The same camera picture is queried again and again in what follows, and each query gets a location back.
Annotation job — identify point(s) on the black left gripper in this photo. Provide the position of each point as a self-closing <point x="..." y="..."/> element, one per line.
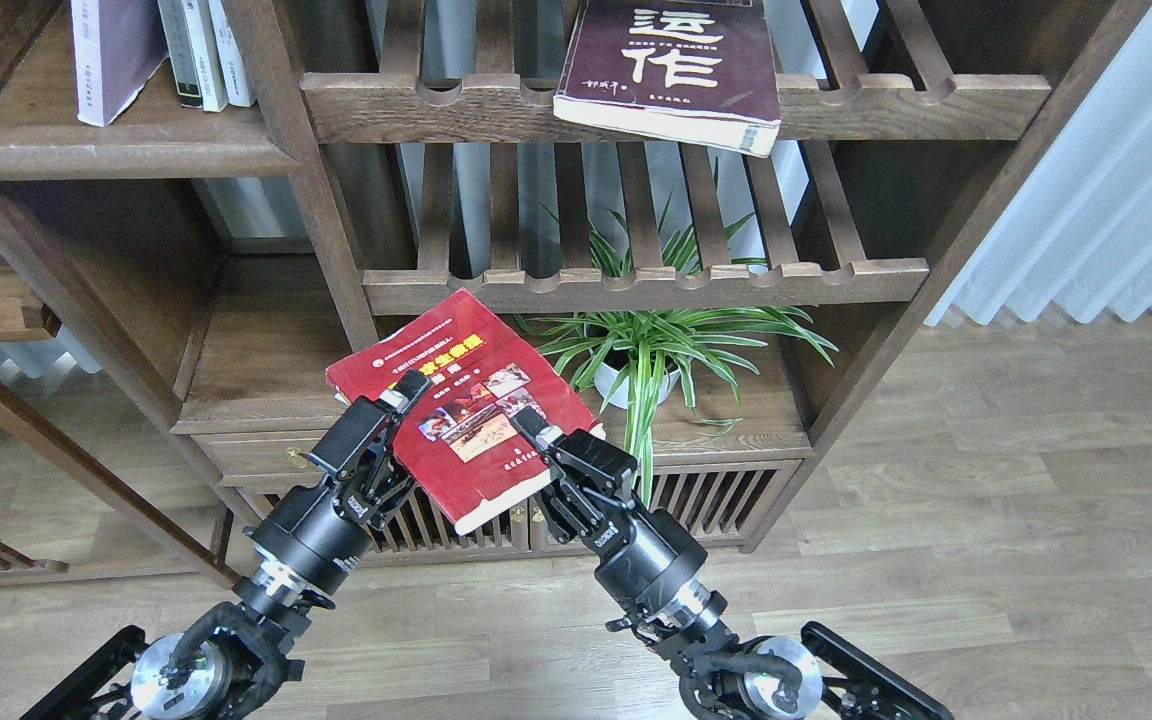
<point x="314" y="537"/>

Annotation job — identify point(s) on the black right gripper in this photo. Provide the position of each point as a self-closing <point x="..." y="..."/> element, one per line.
<point x="648" y="564"/>

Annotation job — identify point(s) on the red paperback book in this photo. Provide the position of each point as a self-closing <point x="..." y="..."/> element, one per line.
<point x="458" y="442"/>

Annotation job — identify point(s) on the large maroon book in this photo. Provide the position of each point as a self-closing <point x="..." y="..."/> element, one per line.
<point x="688" y="71"/>

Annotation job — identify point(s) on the white lavender paperback book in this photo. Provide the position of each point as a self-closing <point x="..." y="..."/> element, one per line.
<point x="118" y="46"/>

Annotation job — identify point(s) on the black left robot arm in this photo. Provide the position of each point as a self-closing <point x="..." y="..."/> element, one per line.
<point x="235" y="658"/>

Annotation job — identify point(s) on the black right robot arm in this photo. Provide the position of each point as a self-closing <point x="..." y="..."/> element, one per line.
<point x="775" y="676"/>

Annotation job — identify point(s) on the brass drawer knob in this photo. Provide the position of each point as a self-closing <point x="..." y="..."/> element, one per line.
<point x="298" y="459"/>

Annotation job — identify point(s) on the white plant pot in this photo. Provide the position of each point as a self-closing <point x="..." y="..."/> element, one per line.
<point x="617" y="393"/>

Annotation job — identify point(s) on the green spider plant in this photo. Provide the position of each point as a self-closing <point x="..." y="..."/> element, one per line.
<point x="647" y="343"/>

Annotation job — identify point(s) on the dark wooden bookshelf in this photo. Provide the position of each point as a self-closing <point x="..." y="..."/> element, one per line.
<point x="213" y="260"/>

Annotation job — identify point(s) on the white upright book right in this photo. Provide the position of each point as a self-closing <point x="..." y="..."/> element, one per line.
<point x="235" y="77"/>

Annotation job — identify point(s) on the white upright book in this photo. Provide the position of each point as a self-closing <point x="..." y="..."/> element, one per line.
<point x="192" y="48"/>
<point x="235" y="77"/>

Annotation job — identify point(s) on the wooden side furniture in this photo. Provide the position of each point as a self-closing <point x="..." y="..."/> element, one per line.
<point x="25" y="317"/>

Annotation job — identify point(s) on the white upright book left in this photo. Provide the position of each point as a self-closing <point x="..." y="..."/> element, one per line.
<point x="192" y="48"/>

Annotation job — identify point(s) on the white pleated curtain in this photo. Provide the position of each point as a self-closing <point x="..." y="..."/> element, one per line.
<point x="1079" y="234"/>

